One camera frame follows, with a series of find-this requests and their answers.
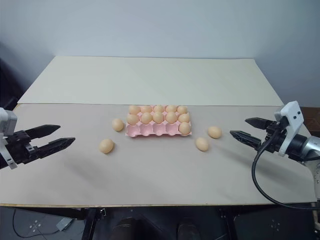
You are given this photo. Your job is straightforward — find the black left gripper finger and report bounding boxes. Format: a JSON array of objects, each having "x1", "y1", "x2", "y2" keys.
[
  {"x1": 24, "y1": 124, "x2": 62, "y2": 139},
  {"x1": 36, "y1": 137, "x2": 77, "y2": 158}
]

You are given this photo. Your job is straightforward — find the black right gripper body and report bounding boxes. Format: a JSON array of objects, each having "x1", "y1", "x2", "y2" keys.
[{"x1": 259, "y1": 120, "x2": 289, "y2": 155}]

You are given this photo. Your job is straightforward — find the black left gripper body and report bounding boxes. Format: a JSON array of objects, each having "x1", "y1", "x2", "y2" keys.
[{"x1": 4, "y1": 129, "x2": 41, "y2": 165}]

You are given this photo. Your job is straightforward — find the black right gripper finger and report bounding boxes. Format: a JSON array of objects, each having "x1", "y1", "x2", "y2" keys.
[
  {"x1": 229, "y1": 129, "x2": 264, "y2": 152},
  {"x1": 244, "y1": 117, "x2": 277, "y2": 131}
]

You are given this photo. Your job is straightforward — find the pink egg tray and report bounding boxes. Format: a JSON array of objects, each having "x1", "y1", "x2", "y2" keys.
[{"x1": 124, "y1": 106, "x2": 193, "y2": 138}]

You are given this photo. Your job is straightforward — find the grey foot pedal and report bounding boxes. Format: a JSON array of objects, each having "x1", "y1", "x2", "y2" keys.
[{"x1": 55, "y1": 217, "x2": 73, "y2": 231}]

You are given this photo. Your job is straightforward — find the black table leg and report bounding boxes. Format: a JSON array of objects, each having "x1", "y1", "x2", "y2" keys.
[{"x1": 81, "y1": 207, "x2": 107, "y2": 240}]

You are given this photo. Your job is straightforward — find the beige table cover sheet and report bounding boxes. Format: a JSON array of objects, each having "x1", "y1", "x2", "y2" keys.
[{"x1": 0, "y1": 102, "x2": 317, "y2": 207}]

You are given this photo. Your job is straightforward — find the dark rounded shape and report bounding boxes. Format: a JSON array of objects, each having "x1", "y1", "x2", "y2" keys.
[
  {"x1": 176, "y1": 218, "x2": 201, "y2": 240},
  {"x1": 111, "y1": 217, "x2": 138, "y2": 240}
]

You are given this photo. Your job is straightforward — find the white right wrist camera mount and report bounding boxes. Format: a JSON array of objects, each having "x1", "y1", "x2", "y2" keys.
[{"x1": 273, "y1": 100, "x2": 305, "y2": 158}]

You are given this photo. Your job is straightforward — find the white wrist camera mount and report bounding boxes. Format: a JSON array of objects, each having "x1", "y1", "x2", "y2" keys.
[
  {"x1": 273, "y1": 100, "x2": 305, "y2": 158},
  {"x1": 0, "y1": 107, "x2": 19, "y2": 171}
]

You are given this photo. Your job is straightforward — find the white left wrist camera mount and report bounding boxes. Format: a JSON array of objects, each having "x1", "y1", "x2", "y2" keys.
[{"x1": 0, "y1": 107, "x2": 19, "y2": 171}]

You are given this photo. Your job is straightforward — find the thin black floor cable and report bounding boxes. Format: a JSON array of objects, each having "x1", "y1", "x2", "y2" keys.
[{"x1": 9, "y1": 207, "x2": 58, "y2": 237}]

